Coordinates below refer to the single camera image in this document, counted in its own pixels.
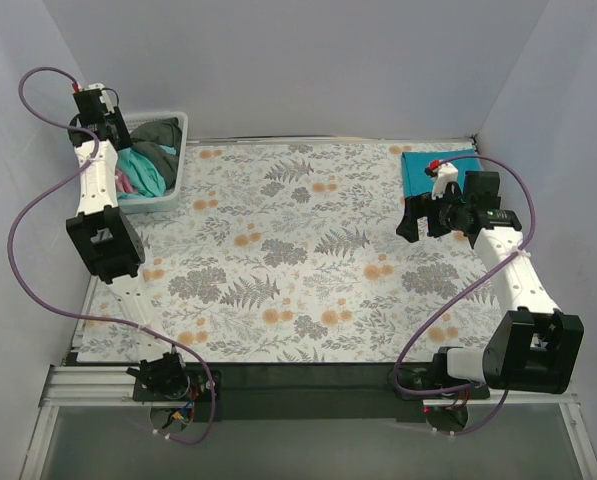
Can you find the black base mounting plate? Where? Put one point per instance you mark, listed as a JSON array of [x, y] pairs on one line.
[[292, 391]]

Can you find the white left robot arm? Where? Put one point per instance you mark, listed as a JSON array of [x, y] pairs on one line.
[[109, 246]]

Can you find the mint green t shirt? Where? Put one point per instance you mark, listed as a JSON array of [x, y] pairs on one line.
[[142, 174]]

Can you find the dark grey t shirt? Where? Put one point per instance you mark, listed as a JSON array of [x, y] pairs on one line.
[[160, 142]]

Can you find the white plastic laundry basket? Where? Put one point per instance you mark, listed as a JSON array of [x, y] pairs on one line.
[[169, 200]]

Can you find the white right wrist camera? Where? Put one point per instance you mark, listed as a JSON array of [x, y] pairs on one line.
[[442, 174]]

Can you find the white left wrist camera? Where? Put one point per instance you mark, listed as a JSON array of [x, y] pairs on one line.
[[94, 97]]

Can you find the pink t shirt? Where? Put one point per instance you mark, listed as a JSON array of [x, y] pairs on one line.
[[123, 184]]

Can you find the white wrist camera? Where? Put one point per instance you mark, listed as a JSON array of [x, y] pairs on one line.
[[442, 174], [94, 97]]

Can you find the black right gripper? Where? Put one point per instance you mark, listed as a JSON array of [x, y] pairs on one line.
[[425, 218]]

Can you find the floral patterned table mat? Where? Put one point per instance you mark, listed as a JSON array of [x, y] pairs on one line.
[[289, 253]]

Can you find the aluminium frame rail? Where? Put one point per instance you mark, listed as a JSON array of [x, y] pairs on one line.
[[88, 387]]

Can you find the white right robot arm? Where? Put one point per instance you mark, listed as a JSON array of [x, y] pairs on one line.
[[535, 346]]

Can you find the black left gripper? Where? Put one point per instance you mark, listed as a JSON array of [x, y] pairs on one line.
[[116, 132]]

